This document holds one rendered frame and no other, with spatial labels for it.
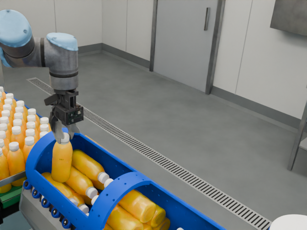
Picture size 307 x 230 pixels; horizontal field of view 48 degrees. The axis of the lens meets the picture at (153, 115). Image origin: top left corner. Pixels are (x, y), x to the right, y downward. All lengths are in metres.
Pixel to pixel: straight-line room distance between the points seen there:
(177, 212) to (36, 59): 0.68
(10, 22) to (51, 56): 0.18
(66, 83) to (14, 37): 0.24
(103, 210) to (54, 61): 0.48
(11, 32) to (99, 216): 0.58
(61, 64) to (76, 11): 5.24
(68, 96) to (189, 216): 0.56
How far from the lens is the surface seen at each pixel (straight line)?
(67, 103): 1.14
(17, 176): 1.65
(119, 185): 1.12
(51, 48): 1.09
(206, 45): 4.89
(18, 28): 0.96
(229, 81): 4.82
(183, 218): 1.24
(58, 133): 1.22
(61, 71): 1.10
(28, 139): 1.64
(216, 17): 4.73
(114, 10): 6.32
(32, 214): 1.60
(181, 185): 3.14
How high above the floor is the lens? 1.93
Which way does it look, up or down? 27 degrees down
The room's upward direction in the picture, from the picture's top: 4 degrees clockwise
